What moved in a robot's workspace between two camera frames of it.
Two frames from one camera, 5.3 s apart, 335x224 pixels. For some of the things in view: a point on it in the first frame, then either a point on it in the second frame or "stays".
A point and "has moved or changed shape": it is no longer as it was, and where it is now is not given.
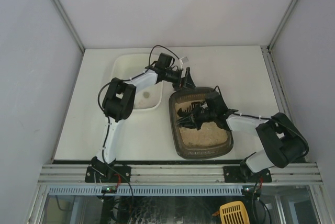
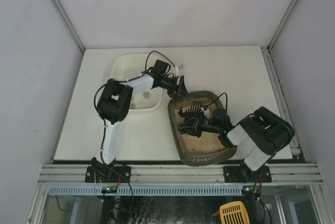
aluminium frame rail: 286,174 stays
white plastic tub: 125,66 stays
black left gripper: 181,79 → 178,85
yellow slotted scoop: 234,213 stays
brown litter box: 210,141 has moved or changed shape
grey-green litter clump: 146,94 stays
